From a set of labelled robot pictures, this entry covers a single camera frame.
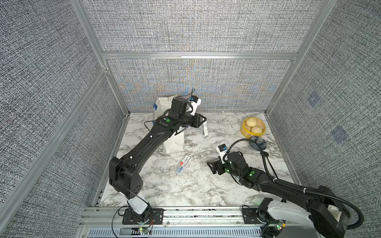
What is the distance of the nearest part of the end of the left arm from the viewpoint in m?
0.59

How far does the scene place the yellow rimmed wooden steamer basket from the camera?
102cm

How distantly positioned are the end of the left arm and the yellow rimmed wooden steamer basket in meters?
0.46
